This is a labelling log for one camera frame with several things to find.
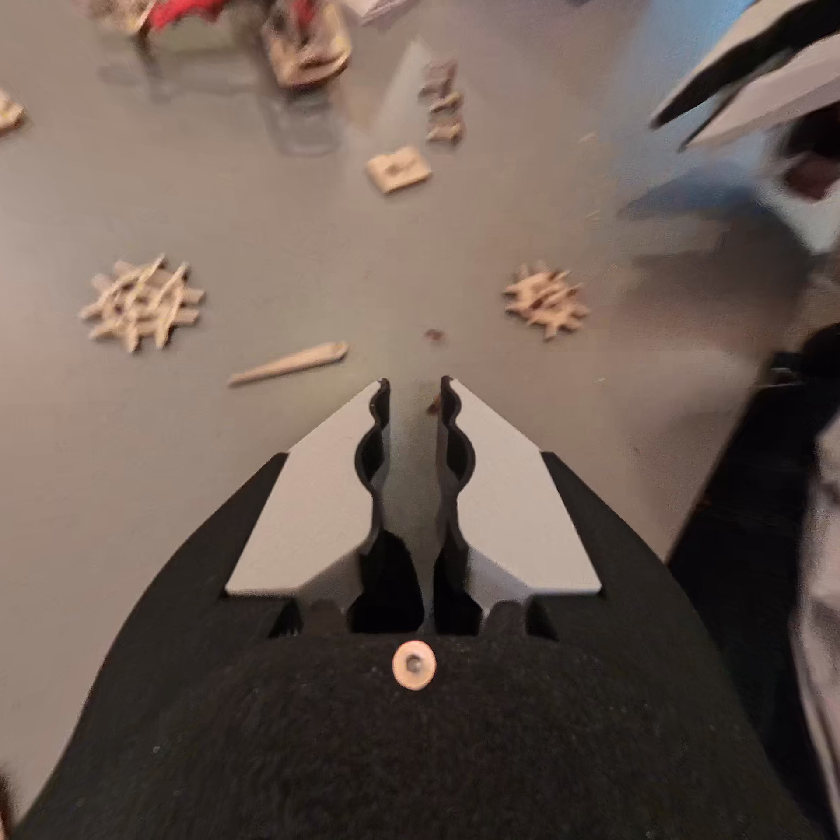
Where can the wooden model part with red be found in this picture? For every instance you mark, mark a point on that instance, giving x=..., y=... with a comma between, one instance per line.
x=131, y=16

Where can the square wooden plate with holes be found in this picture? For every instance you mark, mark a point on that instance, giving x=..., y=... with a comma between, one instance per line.
x=413, y=174

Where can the person's dark jeans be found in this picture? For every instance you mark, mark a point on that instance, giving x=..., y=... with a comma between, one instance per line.
x=735, y=525

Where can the grey desk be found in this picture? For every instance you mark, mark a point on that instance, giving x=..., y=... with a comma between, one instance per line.
x=262, y=229

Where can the person's white t-shirt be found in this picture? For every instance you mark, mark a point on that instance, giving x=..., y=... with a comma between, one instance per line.
x=820, y=590

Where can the pointed wooden stick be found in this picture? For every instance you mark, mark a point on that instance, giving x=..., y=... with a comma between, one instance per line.
x=295, y=362

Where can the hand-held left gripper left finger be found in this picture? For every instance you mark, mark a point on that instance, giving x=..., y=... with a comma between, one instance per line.
x=308, y=525

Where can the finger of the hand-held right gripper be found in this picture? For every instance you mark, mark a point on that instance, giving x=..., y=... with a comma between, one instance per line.
x=787, y=98
x=761, y=26

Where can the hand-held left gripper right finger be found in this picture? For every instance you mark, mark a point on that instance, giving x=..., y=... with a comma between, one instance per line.
x=525, y=525

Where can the small flat wooden part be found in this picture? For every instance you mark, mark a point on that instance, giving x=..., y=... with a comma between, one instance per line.
x=10, y=115

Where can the wooden spoked gear with hub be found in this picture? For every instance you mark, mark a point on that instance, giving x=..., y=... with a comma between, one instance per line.
x=544, y=302

